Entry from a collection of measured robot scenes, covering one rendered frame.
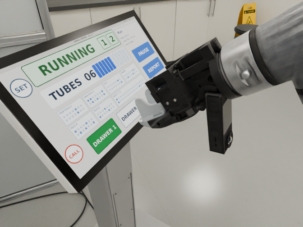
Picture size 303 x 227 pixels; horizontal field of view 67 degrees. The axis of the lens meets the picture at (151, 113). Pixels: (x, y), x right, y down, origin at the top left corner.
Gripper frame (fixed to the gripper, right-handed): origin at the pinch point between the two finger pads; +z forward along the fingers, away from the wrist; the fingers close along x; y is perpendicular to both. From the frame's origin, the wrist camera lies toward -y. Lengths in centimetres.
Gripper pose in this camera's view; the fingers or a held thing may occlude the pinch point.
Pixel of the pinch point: (146, 122)
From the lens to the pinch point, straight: 45.6
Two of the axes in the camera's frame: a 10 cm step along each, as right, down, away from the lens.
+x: -5.1, 5.2, -6.9
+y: -5.6, -8.1, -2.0
